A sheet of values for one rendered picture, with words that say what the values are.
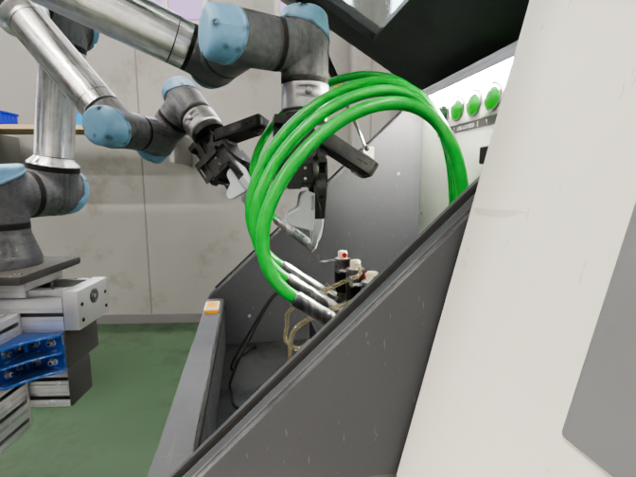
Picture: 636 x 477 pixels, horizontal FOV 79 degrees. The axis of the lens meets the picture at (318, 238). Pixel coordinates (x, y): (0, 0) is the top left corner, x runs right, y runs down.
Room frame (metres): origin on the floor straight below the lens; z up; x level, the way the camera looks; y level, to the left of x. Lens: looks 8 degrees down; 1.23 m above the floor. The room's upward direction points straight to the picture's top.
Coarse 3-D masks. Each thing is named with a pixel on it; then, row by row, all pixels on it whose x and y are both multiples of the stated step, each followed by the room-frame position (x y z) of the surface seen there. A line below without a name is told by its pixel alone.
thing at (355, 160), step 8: (336, 136) 0.62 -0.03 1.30; (328, 144) 0.62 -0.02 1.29; (336, 144) 0.62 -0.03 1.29; (344, 144) 0.62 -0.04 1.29; (328, 152) 0.64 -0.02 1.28; (336, 152) 0.62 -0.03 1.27; (344, 152) 0.62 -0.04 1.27; (352, 152) 0.62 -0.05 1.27; (360, 152) 0.63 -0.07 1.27; (336, 160) 0.66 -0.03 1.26; (344, 160) 0.63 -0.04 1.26; (352, 160) 0.62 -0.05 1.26; (360, 160) 0.63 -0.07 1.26; (368, 160) 0.63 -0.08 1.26; (352, 168) 0.64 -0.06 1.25; (360, 168) 0.63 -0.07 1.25; (368, 168) 0.63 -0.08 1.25; (376, 168) 0.63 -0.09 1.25; (360, 176) 0.66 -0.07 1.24; (368, 176) 0.64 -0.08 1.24
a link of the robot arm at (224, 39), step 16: (208, 16) 0.54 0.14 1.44; (224, 16) 0.54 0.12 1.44; (240, 16) 0.55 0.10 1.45; (256, 16) 0.57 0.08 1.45; (272, 16) 0.59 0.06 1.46; (208, 32) 0.54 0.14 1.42; (224, 32) 0.54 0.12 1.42; (240, 32) 0.55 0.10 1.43; (256, 32) 0.56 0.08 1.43; (272, 32) 0.57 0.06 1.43; (288, 32) 0.59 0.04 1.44; (208, 48) 0.55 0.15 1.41; (224, 48) 0.55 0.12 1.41; (240, 48) 0.56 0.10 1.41; (256, 48) 0.57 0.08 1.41; (272, 48) 0.58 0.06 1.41; (224, 64) 0.58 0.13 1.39; (240, 64) 0.59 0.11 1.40; (256, 64) 0.59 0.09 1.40; (272, 64) 0.60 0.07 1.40
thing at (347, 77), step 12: (360, 72) 0.72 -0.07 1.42; (372, 72) 0.71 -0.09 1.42; (384, 72) 0.71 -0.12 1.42; (336, 84) 0.73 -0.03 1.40; (264, 132) 0.76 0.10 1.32; (264, 144) 0.76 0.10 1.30; (252, 156) 0.76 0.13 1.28; (444, 156) 0.69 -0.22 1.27; (252, 168) 0.76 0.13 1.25; (276, 216) 0.75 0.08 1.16
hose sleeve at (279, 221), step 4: (276, 220) 0.75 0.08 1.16; (280, 220) 0.75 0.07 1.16; (284, 220) 0.75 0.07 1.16; (276, 224) 0.75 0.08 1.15; (280, 224) 0.75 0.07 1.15; (284, 224) 0.75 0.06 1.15; (288, 224) 0.75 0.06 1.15; (284, 228) 0.75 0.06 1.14; (288, 228) 0.74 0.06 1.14; (292, 228) 0.74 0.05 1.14; (288, 232) 0.74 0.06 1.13; (292, 232) 0.74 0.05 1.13; (296, 232) 0.74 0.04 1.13; (300, 232) 0.75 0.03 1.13; (292, 236) 0.74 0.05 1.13; (296, 236) 0.74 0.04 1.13; (300, 236) 0.74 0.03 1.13; (304, 236) 0.74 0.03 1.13; (300, 240) 0.74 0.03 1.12; (304, 240) 0.74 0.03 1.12; (308, 240) 0.74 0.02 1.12; (304, 244) 0.74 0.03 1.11
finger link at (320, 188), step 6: (324, 174) 0.60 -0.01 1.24; (318, 180) 0.61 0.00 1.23; (324, 180) 0.60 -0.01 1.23; (318, 186) 0.60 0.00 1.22; (324, 186) 0.60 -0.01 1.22; (318, 192) 0.60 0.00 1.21; (324, 192) 0.60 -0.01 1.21; (318, 198) 0.60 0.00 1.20; (324, 198) 0.60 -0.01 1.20; (318, 204) 0.61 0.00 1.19; (324, 204) 0.61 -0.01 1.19; (318, 210) 0.61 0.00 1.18; (324, 210) 0.61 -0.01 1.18; (318, 216) 0.61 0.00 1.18; (324, 216) 0.61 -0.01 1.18
